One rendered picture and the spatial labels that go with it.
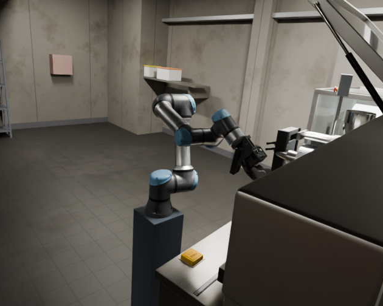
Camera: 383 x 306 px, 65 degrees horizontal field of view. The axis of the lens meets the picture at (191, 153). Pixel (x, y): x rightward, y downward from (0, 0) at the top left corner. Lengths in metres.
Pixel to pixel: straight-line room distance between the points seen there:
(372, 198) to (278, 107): 4.72
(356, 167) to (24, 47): 6.94
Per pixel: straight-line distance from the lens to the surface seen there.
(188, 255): 1.34
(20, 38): 7.05
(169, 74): 5.87
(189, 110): 1.61
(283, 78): 4.87
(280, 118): 4.90
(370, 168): 0.27
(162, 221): 1.60
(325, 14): 0.89
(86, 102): 7.56
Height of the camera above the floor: 1.73
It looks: 18 degrees down
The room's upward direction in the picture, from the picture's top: 5 degrees clockwise
